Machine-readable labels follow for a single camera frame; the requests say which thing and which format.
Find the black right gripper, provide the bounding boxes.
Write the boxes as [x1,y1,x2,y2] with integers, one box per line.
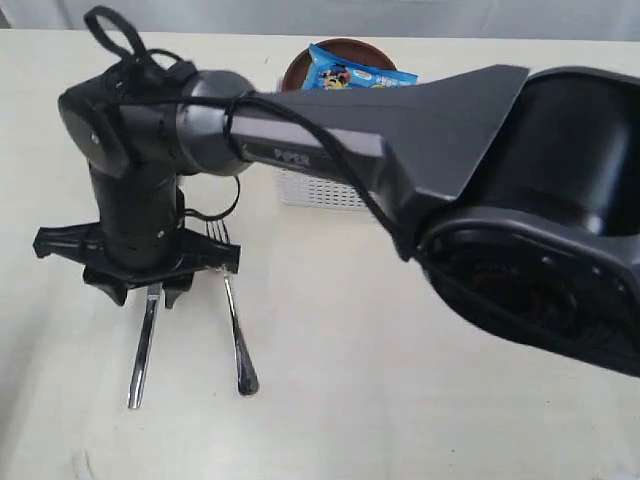
[33,223,241,306]

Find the silver table knife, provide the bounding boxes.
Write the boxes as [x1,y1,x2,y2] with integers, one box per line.
[127,283,162,410]

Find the silver metal fork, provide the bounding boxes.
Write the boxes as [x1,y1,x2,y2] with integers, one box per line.
[204,219,261,397]

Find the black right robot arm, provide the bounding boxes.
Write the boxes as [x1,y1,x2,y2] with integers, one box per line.
[33,65,639,376]

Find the white perforated plastic basket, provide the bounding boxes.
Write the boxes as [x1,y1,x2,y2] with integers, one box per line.
[275,170,367,211]

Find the blue chips snack bag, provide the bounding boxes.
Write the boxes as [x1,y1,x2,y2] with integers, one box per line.
[302,44,418,90]

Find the brown round plate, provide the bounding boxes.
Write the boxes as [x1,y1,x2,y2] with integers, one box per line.
[278,38,396,91]

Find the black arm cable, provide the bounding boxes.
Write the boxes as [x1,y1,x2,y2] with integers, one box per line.
[82,4,441,281]

